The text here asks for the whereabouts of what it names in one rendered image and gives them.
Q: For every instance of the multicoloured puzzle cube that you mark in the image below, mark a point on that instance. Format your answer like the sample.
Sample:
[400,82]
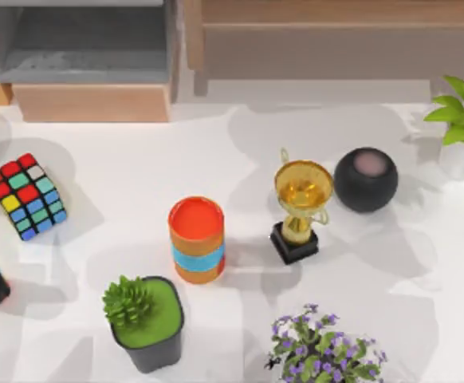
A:
[26,195]

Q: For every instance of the gold trophy on black base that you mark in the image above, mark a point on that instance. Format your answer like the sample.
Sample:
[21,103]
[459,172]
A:
[300,199]

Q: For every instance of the pale wooden drawer front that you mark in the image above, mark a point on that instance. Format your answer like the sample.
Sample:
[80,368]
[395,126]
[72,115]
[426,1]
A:
[90,101]

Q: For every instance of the orange and blue can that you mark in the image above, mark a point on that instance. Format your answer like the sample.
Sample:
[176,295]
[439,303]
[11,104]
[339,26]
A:
[197,243]

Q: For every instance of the green succulent in black pot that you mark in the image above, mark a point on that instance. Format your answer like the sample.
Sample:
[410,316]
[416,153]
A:
[148,319]

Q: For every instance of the purple flowering plant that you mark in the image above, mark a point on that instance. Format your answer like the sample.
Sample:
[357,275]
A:
[323,351]

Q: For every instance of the black round speaker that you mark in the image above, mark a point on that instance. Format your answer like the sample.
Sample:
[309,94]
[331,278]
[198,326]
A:
[365,187]

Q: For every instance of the wooden open shelf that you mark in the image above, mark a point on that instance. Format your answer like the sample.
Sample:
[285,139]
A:
[335,44]

